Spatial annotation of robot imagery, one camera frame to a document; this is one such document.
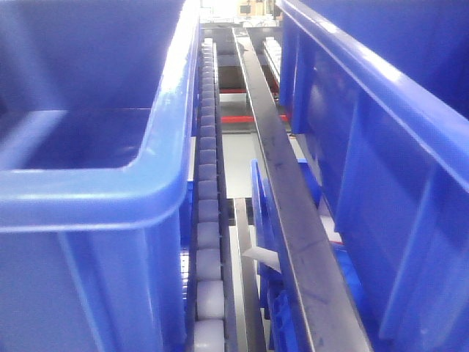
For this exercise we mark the steel divider rail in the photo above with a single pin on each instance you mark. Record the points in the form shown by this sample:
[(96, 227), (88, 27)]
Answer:
[(324, 313)]

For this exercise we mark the large blue bin left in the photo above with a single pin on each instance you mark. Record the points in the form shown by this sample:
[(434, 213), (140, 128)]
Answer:
[(97, 103)]

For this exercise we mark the lower blue bin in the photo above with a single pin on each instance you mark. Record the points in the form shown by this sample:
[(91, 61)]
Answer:
[(273, 295)]

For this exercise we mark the large blue bin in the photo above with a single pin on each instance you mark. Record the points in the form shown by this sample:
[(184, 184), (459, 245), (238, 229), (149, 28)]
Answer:
[(378, 93), (97, 103)]

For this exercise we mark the white roller conveyor track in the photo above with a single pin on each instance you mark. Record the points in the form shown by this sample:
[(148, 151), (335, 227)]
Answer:
[(209, 325)]

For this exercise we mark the large blue bin right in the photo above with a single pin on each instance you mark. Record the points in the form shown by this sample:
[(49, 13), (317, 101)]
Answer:
[(378, 93)]

